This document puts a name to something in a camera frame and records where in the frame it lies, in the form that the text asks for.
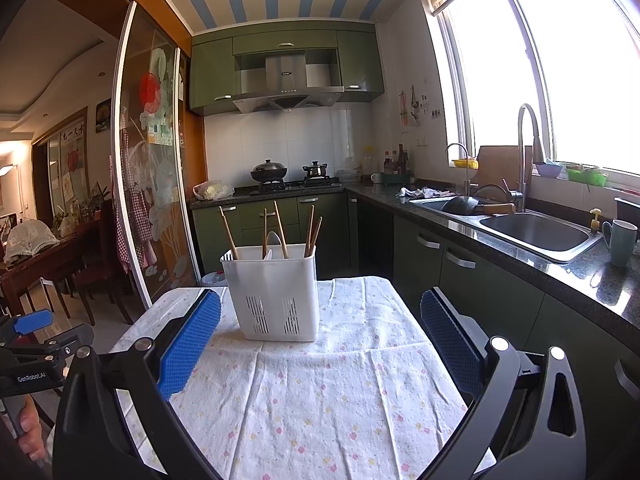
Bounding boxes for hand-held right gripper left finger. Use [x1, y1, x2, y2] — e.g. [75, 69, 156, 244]
[52, 287, 223, 480]

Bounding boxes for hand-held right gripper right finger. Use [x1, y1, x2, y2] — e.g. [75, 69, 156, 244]
[419, 286, 588, 480]

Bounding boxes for wall calendar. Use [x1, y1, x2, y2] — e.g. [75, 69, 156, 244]
[59, 119, 92, 202]

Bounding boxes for white plastic utensil holder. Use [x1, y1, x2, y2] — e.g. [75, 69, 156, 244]
[220, 244, 321, 343]

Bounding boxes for purple plastic bowl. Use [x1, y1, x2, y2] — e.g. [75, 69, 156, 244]
[532, 159, 564, 180]

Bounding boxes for green base cabinets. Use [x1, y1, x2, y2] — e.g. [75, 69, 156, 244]
[191, 191, 640, 480]

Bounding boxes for tall steel kitchen faucet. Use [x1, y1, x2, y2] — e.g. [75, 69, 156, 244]
[502, 103, 547, 214]

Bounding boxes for dark wooden dining chair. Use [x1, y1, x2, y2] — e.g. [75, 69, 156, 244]
[74, 199, 135, 327]

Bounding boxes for dark condiment bottles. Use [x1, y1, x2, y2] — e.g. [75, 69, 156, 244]
[382, 143, 414, 177]

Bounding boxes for kitchen window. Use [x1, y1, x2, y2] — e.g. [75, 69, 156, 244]
[419, 0, 640, 177]

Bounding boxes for crumpled dish rag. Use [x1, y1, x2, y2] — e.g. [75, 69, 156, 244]
[397, 186, 454, 199]

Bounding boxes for plain light bamboo chopstick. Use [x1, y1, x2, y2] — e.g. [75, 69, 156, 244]
[218, 205, 240, 261]

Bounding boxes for white floral table cloth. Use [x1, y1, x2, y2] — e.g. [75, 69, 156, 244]
[107, 275, 497, 480]

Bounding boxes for green wall cabinets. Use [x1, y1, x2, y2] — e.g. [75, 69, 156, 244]
[188, 22, 386, 117]

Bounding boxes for small steel faucet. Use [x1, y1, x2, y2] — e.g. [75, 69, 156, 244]
[445, 142, 472, 197]

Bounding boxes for black gas stove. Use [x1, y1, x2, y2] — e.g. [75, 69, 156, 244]
[248, 175, 347, 197]

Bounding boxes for dark granite countertop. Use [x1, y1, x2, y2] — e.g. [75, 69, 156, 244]
[188, 179, 640, 347]

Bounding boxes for flower printed sliding glass door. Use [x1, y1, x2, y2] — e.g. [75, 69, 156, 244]
[112, 0, 207, 311]

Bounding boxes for stainless steel sink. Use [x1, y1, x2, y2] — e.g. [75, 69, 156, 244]
[408, 195, 604, 264]

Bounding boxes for white plastic bag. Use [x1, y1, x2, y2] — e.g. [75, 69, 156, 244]
[193, 180, 235, 201]

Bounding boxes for green mug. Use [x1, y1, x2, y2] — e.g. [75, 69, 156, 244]
[601, 218, 639, 268]

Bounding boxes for white lace food cover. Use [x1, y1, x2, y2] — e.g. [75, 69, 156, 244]
[3, 221, 62, 264]

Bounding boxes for red checkered apron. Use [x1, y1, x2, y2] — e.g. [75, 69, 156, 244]
[113, 127, 152, 274]

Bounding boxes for stainless steel range hood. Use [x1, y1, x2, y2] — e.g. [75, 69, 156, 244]
[232, 50, 347, 114]

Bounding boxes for dark wooden dining table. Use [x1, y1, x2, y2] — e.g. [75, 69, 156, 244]
[0, 219, 103, 313]

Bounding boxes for black pan with wooden handle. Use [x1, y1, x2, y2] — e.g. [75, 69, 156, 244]
[440, 195, 517, 217]

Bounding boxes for black wok with lid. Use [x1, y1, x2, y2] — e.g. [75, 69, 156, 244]
[249, 158, 290, 185]

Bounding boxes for green plastic basket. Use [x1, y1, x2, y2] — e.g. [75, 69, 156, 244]
[565, 163, 609, 187]

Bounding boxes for person's left hand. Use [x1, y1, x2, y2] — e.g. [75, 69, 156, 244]
[15, 395, 56, 466]

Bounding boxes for white plastic soup spoon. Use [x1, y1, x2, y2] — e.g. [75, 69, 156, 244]
[264, 231, 286, 261]

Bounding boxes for wooden cutting board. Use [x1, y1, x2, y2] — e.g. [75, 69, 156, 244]
[474, 144, 537, 192]

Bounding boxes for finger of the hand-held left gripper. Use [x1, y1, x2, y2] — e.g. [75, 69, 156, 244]
[7, 324, 96, 367]
[0, 309, 55, 344]

